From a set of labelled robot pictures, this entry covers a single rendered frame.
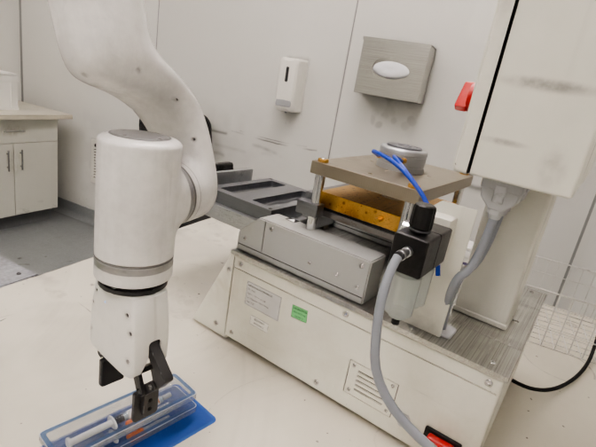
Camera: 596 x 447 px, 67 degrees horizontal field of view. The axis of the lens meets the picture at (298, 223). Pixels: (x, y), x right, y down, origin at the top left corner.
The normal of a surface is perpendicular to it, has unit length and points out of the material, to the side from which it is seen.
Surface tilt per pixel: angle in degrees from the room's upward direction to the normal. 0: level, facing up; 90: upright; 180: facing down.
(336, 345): 90
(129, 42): 81
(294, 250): 90
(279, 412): 0
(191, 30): 90
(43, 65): 90
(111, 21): 74
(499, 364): 0
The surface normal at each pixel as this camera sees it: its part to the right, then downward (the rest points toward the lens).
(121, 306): -0.57, 0.09
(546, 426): 0.16, -0.94
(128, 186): 0.07, 0.32
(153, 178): 0.59, 0.34
